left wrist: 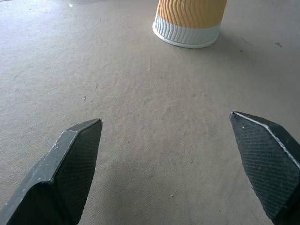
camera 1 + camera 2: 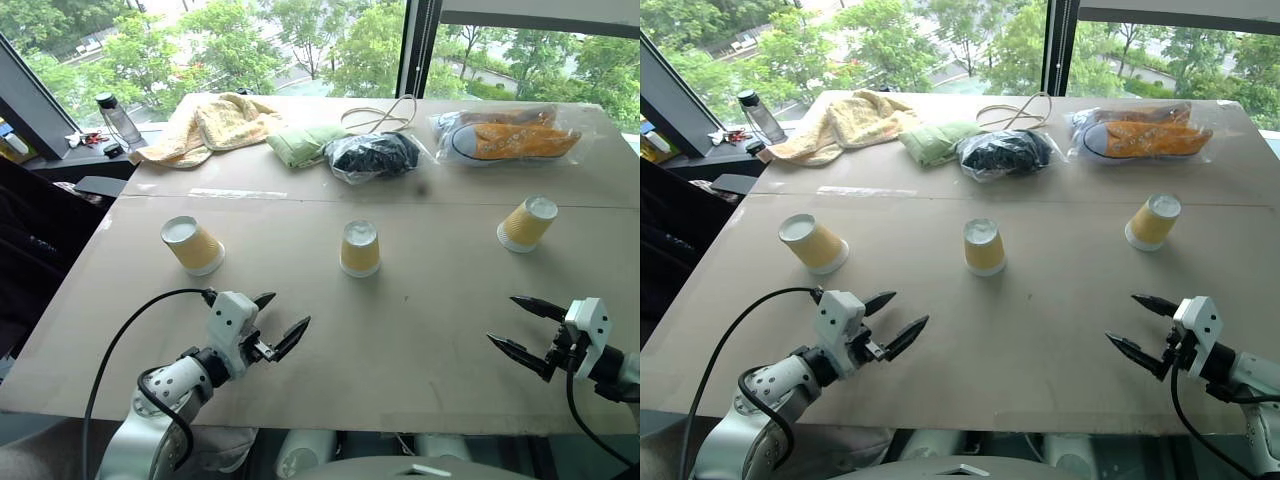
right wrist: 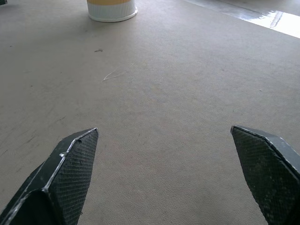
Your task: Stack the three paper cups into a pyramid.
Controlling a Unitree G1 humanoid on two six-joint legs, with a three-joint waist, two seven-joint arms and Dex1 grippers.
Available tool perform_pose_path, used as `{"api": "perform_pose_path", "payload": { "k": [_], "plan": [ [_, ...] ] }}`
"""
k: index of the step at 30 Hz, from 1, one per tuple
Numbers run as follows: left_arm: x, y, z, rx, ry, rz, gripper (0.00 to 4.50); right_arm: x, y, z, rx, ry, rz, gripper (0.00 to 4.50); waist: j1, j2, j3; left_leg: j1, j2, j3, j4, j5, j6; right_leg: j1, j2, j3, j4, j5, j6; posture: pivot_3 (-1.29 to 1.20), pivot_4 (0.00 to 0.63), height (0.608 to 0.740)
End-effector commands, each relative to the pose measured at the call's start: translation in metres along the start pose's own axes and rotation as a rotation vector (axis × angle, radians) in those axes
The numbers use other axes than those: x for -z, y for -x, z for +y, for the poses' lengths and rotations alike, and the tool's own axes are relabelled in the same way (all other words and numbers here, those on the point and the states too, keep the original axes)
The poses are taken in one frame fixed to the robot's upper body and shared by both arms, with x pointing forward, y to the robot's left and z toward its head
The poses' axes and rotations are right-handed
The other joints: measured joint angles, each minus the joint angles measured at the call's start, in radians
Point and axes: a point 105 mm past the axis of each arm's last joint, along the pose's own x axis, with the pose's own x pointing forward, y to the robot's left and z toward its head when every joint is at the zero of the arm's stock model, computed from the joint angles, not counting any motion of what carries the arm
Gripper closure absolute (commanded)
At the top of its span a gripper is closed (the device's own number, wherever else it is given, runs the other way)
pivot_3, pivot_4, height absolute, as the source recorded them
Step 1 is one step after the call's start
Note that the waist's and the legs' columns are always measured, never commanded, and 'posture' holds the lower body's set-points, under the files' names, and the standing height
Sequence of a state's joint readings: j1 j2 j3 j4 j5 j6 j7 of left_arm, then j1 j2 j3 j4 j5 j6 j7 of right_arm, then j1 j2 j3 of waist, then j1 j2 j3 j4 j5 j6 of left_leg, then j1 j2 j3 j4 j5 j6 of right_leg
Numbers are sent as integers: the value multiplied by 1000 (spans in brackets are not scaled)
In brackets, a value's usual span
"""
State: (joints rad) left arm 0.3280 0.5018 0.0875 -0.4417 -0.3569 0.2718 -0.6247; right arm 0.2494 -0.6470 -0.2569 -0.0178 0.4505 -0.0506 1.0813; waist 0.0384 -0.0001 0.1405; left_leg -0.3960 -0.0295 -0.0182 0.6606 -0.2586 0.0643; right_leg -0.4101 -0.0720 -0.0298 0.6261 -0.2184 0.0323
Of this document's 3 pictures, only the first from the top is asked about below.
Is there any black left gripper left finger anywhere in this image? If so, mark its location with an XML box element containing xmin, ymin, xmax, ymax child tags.
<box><xmin>0</xmin><ymin>118</ymin><xmax>103</xmax><ymax>225</ymax></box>

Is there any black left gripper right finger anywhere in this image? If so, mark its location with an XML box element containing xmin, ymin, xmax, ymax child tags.
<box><xmin>229</xmin><ymin>111</ymin><xmax>300</xmax><ymax>225</ymax></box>

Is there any orange and white paper cup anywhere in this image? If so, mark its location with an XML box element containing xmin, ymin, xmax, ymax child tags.
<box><xmin>152</xmin><ymin>0</ymin><xmax>227</xmax><ymax>49</ymax></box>

